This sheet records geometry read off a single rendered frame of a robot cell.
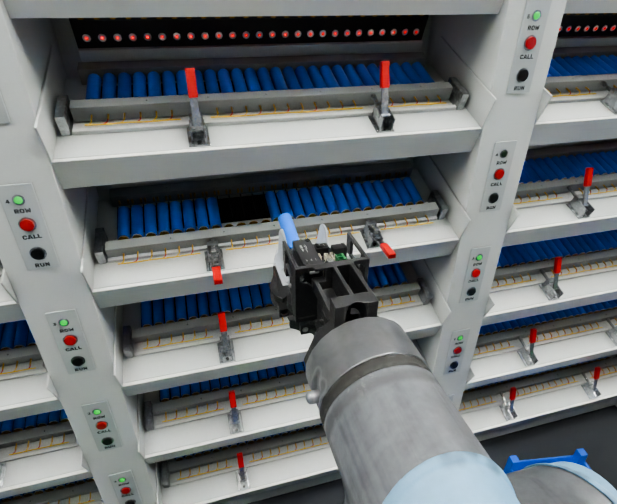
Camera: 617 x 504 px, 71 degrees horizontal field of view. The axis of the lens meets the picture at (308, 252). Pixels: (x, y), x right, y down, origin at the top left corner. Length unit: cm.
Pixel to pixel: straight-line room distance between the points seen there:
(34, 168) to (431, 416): 53
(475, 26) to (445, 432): 62
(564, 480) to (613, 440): 112
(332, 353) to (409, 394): 7
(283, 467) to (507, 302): 63
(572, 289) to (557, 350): 20
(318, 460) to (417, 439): 87
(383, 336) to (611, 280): 92
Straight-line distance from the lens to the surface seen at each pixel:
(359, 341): 32
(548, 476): 45
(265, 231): 70
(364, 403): 29
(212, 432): 95
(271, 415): 96
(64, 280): 69
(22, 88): 60
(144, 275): 70
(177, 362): 82
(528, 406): 136
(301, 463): 113
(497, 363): 115
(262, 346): 82
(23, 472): 103
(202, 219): 73
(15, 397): 87
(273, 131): 63
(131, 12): 59
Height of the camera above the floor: 107
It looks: 30 degrees down
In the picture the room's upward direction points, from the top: straight up
